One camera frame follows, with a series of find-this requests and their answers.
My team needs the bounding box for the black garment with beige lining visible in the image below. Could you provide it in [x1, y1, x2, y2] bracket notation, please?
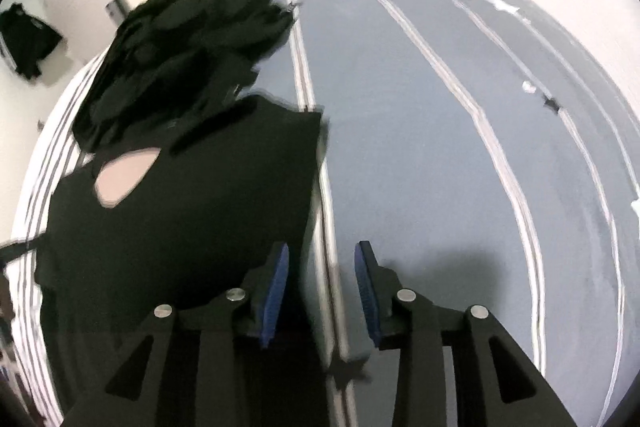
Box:
[35, 94, 329, 426]

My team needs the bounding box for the black jacket hanging on wall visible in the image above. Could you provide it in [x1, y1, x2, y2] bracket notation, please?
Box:
[0, 3, 63, 81]

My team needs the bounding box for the black clothes pile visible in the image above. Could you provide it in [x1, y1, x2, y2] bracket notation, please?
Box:
[72, 0, 294, 154]

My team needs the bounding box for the striped star bed sheet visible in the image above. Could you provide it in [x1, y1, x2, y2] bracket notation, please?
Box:
[1, 0, 639, 426]

